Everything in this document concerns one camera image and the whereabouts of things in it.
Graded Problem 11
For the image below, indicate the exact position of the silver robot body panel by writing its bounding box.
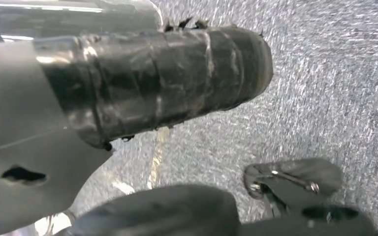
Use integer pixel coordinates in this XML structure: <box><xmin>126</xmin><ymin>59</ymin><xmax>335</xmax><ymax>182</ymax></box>
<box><xmin>0</xmin><ymin>0</ymin><xmax>163</xmax><ymax>43</ymax></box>

